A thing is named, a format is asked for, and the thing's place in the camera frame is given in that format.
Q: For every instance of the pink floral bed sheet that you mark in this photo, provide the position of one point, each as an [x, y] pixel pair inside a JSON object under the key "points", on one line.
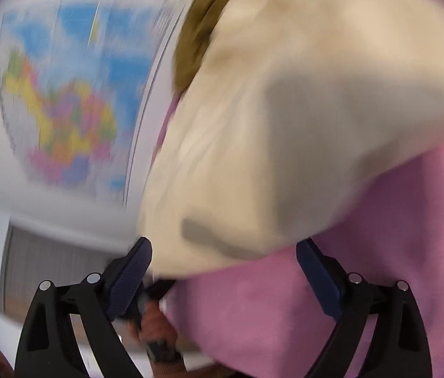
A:
{"points": [[304, 323]]}

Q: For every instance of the olive garment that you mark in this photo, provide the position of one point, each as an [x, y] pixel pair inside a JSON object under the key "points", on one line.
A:
{"points": [[202, 27]]}

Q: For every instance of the white framed window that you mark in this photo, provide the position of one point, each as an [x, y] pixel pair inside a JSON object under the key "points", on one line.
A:
{"points": [[48, 267]]}

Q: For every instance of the cream jacket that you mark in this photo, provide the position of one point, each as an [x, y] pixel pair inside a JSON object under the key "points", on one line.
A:
{"points": [[304, 106]]}

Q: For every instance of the person's left hand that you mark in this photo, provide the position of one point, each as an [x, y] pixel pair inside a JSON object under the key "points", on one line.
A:
{"points": [[159, 321]]}

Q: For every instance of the colourful wall map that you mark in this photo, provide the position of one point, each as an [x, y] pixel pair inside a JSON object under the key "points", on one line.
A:
{"points": [[68, 106]]}

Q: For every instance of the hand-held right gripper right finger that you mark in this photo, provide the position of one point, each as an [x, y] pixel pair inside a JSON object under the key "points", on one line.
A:
{"points": [[318, 279]]}

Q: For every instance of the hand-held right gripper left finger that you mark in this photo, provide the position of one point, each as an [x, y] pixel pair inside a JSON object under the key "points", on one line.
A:
{"points": [[127, 279]]}

